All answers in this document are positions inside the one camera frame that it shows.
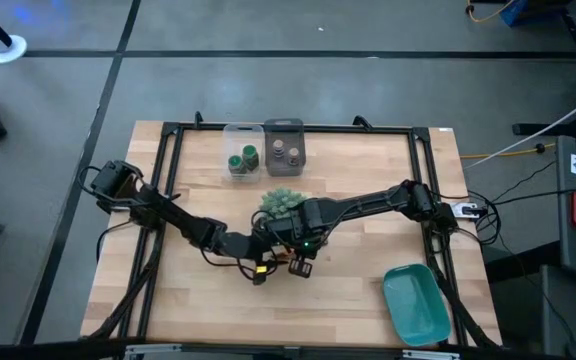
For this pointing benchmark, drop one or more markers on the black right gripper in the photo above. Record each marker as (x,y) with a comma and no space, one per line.
(298,245)

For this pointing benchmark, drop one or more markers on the black desk foot bar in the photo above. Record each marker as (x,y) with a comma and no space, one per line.
(533,129)

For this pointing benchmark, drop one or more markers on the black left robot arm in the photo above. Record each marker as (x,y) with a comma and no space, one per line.
(178,220)

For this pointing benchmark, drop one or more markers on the small black clamp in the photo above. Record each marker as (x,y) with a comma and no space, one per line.
(198,119)

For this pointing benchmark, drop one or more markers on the black bottom rail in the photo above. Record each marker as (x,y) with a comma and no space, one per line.
(43,350)

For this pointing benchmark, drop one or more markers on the green lid spice jar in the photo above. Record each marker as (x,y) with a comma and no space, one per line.
(250,156)
(236,164)

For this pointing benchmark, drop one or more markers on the black aluminium table frame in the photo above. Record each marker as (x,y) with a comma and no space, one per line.
(343,129)

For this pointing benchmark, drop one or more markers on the teal plastic tray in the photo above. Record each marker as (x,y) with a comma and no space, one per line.
(415,305)

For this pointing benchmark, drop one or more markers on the wide black clamp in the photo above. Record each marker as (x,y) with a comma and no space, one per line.
(363,121)

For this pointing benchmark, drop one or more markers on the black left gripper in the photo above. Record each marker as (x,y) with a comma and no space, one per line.
(258,255)

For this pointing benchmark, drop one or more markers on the dark grey cabinet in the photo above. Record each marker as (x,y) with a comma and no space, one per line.
(568,310)

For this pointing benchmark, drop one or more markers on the blue box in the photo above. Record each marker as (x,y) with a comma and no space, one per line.
(515,11)

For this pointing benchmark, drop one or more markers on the silver bracket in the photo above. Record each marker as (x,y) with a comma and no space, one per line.
(153,351)
(430,355)

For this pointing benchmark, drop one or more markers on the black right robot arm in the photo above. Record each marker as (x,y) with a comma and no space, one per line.
(368,202)

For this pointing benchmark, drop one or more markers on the grey plastic bin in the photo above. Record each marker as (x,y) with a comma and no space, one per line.
(270,170)

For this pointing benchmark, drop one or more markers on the green succulent plant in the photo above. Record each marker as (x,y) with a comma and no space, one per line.
(280,200)

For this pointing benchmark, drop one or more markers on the clear plastic bin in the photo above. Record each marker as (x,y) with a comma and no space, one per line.
(233,137)

